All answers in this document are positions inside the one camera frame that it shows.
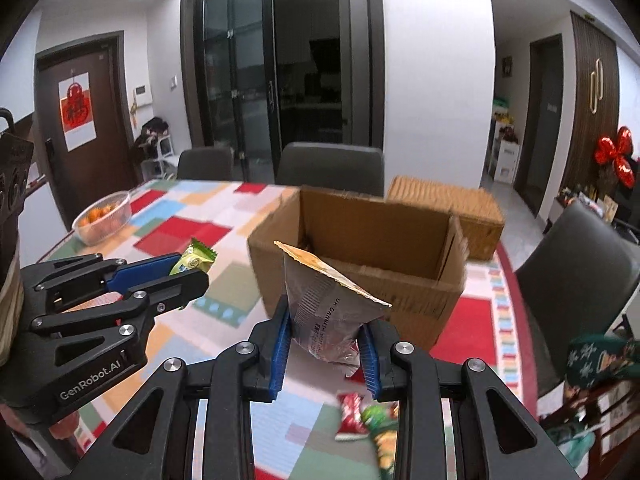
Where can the dark interior door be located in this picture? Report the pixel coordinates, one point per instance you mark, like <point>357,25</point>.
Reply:
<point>540,125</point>

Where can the white wall intercom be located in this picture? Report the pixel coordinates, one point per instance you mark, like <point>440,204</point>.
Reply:
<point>142,96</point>

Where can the dark ribbed wooden door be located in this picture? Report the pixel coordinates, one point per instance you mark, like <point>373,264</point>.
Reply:
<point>582,135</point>

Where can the red bow balloon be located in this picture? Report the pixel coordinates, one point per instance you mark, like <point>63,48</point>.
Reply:
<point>616,152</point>

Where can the tan wicker basket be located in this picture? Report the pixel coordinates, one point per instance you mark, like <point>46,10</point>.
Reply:
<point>465,210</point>

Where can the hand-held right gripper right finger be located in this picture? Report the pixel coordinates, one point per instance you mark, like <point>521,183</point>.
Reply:
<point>371,365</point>

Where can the brown wooden door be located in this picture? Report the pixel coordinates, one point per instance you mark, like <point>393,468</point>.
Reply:
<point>110,125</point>

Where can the red snack packet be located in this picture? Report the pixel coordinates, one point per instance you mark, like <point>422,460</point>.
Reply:
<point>352,415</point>

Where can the silver snack packet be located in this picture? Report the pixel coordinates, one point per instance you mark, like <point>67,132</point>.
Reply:
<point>325,310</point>

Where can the colourful checked tablecloth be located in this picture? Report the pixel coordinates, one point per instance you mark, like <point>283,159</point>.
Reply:
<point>200,225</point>

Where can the dark chair back middle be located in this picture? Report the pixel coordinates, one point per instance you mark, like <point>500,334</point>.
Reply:
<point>330,167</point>

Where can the green christmas cloth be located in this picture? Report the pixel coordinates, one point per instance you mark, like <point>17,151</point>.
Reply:
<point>600,360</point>

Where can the black bag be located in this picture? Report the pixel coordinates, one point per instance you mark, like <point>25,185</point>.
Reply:
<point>150,132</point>

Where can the brown wooden chair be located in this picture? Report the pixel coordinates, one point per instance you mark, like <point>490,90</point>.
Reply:
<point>615,420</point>

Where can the row of small figurines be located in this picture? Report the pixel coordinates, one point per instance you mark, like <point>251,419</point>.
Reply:
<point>590,202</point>

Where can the small green snack packet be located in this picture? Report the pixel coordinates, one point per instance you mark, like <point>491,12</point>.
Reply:
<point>192,258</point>

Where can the brown cardboard box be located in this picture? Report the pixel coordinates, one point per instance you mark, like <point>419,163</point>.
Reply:
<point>400,305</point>

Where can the colourful toys on shelf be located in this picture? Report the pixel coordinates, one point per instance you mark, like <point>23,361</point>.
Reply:
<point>504,120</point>

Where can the black cabinet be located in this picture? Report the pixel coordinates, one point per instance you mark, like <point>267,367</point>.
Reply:
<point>627,195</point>

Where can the teal cloth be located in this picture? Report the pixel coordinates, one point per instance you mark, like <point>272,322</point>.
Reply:
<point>570,440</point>

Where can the dark chair back left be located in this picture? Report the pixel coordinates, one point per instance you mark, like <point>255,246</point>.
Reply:
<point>205,164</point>

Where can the white plastic fruit basket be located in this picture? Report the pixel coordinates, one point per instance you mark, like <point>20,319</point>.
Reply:
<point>105,227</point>

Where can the dark grey leather chair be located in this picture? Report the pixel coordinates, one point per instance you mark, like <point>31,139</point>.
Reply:
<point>580,270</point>

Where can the dark brown patterned object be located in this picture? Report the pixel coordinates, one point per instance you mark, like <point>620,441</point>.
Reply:
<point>15,175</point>

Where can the white stool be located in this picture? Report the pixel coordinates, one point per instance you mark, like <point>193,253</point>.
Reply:
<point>162,157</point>

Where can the red white door poster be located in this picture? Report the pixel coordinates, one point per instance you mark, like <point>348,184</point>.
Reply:
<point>77,110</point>

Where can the black glass sliding door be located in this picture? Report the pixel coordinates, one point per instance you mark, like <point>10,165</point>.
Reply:
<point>280,70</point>

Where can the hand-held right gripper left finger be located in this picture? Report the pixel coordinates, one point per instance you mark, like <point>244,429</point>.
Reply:
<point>279,360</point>

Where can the white storage box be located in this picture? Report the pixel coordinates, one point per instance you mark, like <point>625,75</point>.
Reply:
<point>506,162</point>

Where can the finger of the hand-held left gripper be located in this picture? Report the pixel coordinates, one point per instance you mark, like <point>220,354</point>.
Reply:
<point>145,272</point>
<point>170,295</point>

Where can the pile of oranges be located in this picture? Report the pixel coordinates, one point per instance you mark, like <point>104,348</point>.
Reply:
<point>97,212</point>

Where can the green chips packet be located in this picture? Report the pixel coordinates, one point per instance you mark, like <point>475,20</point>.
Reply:
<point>382,425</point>

